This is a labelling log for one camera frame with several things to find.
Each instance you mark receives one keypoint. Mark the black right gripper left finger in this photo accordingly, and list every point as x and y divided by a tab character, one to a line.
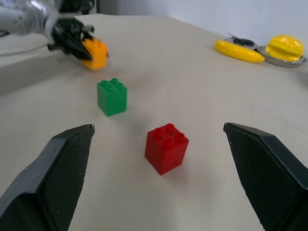
48	173

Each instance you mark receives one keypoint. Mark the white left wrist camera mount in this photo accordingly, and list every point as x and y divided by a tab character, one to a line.
51	29

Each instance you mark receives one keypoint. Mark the yellow toy starfruit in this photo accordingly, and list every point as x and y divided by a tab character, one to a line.
284	47

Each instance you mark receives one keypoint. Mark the orange toy brick cube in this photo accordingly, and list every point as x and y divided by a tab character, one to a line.
97	55

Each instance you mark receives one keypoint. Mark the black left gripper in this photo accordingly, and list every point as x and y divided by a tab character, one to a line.
69	29

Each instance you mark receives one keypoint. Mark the red toy brick cube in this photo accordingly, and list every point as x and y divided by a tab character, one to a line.
166	151

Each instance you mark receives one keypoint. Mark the yellow toy banana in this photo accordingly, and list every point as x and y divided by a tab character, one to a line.
238	51

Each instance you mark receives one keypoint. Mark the green toy brick cube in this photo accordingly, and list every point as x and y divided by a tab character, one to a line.
111	99

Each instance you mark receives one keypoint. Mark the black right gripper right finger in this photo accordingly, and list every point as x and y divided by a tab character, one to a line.
262	173

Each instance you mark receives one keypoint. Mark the small black object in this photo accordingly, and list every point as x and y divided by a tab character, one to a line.
241	41

